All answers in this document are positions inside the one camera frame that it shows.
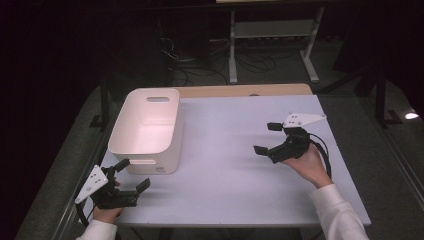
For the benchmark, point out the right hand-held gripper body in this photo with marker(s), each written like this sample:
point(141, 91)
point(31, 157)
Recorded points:
point(293, 146)

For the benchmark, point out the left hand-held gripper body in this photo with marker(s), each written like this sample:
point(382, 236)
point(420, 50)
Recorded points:
point(113, 199)

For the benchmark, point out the black stand post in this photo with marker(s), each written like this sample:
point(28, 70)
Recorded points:
point(380, 96)
point(104, 100)

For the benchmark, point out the white metal stand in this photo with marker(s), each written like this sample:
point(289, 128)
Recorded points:
point(273, 29)

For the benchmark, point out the white plastic bin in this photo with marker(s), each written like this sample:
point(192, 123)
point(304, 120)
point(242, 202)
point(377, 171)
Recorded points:
point(146, 133)

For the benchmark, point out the person's right hand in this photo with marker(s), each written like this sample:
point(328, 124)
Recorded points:
point(311, 166)

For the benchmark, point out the person's left hand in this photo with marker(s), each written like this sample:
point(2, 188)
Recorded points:
point(106, 215)

